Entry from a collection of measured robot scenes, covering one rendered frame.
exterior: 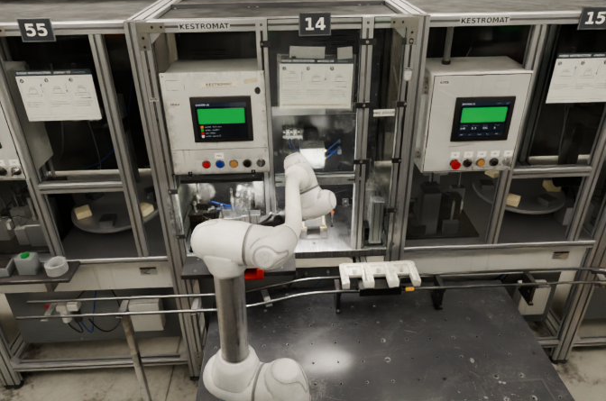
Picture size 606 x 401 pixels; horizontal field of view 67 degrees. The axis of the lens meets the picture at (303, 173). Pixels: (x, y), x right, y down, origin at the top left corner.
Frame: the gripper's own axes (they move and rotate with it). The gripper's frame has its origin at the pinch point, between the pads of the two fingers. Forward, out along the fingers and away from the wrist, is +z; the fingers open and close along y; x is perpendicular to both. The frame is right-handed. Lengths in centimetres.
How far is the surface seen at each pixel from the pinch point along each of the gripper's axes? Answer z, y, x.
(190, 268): 37.2, 2.3, 10.7
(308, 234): -4.5, -36.0, -14.6
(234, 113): -21, 44, -24
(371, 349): -27, -54, 44
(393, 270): -42, -54, 9
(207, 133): -7.1, 44.4, -20.0
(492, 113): -109, -19, -30
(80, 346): 165, -29, 14
